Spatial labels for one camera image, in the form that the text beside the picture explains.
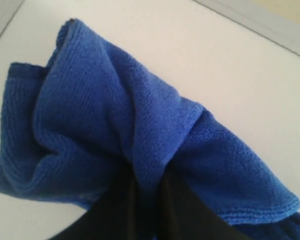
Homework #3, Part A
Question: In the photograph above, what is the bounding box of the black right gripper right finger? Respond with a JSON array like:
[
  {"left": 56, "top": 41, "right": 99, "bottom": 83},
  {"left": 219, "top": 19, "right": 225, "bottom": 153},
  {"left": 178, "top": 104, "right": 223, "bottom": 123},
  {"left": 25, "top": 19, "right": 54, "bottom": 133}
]
[{"left": 157, "top": 172, "right": 250, "bottom": 240}]

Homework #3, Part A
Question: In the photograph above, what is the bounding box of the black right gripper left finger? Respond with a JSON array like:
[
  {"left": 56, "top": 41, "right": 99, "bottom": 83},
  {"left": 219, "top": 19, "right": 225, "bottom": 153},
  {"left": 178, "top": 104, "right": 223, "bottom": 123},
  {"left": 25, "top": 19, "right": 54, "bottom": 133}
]
[{"left": 51, "top": 166, "right": 137, "bottom": 240}]

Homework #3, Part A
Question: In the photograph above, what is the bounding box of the blue microfibre cloth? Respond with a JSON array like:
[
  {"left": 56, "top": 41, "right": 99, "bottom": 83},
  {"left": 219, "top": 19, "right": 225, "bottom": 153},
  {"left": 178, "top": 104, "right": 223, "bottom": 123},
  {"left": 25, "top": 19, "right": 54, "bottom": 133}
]
[{"left": 0, "top": 19, "right": 300, "bottom": 240}]

